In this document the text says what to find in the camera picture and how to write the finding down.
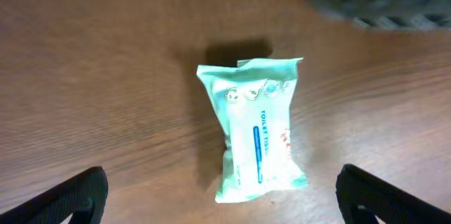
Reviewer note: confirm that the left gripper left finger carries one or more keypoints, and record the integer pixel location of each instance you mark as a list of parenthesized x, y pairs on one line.
[(80, 199)]

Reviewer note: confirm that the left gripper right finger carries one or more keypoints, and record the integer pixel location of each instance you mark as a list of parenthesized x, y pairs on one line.
[(364, 198)]

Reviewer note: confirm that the teal wet wipes pack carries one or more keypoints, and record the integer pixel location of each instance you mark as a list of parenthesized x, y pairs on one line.
[(252, 103)]

